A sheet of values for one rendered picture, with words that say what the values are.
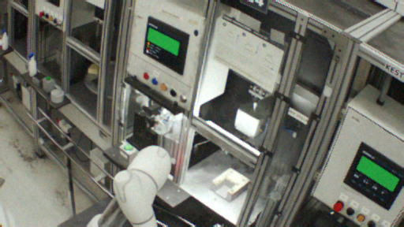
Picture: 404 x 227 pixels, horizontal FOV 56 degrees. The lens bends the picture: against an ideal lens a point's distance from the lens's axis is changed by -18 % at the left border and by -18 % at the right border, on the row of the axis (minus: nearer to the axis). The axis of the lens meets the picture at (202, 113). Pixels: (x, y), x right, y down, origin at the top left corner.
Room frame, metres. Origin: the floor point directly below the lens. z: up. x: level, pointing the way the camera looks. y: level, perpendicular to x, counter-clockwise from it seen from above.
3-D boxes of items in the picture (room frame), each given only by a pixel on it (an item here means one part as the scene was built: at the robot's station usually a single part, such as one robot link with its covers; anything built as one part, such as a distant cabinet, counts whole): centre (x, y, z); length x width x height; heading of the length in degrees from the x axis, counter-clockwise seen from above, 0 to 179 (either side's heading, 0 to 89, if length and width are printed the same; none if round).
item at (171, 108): (1.79, 0.25, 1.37); 0.36 x 0.04 x 0.04; 56
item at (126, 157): (1.76, 0.33, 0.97); 0.08 x 0.08 x 0.12; 56
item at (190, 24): (1.90, 0.17, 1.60); 0.42 x 0.29 x 0.46; 56
